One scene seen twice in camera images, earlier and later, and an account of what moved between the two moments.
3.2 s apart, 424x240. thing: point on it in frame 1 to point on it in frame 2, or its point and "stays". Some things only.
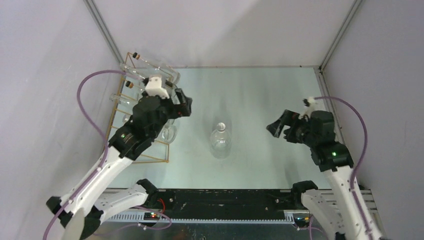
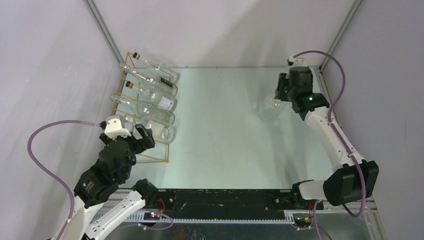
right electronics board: [301, 219] stays
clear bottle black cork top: [171, 76] stays
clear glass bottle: [221, 142] to [271, 109]
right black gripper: [275, 127] to [283, 79]
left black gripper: [178, 110] to [147, 134]
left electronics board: [150, 216] stays
